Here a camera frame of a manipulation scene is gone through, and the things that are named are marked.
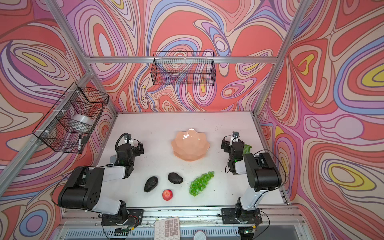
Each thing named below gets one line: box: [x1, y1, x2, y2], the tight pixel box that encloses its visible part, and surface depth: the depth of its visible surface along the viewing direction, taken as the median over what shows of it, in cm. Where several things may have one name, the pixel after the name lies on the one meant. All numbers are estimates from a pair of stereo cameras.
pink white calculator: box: [154, 217, 181, 240], surface depth 70 cm
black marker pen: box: [78, 134, 82, 152], surface depth 74 cm
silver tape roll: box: [71, 114, 94, 126], surface depth 75 cm
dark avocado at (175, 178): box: [167, 172, 184, 184], surface depth 84 cm
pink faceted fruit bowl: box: [171, 128, 210, 162], surface depth 100 cm
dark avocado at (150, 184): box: [144, 176, 159, 193], surface depth 82 cm
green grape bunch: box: [189, 171, 215, 197], surface depth 82 cm
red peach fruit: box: [162, 189, 173, 201], surface depth 79 cm
